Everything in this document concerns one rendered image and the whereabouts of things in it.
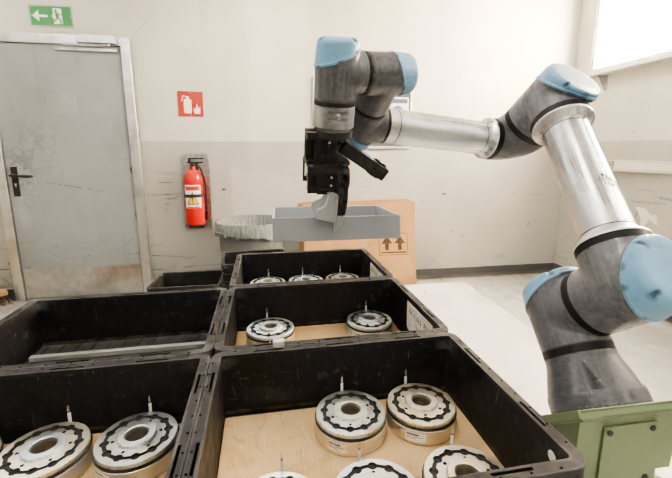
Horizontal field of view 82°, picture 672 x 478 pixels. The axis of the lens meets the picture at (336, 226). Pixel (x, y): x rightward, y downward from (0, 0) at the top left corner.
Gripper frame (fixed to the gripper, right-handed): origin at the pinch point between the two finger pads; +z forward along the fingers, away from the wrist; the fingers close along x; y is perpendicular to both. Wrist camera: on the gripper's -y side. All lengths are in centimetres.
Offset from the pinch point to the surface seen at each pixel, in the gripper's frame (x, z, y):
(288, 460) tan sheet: 38.6, 15.1, 14.1
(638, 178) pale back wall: -164, 56, -283
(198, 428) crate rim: 40.1, 4.3, 24.4
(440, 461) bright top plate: 44.9, 10.4, -4.0
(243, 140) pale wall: -269, 54, 22
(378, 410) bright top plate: 34.7, 13.2, 0.5
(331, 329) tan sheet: 3.3, 25.6, 0.7
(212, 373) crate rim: 29.2, 7.6, 23.9
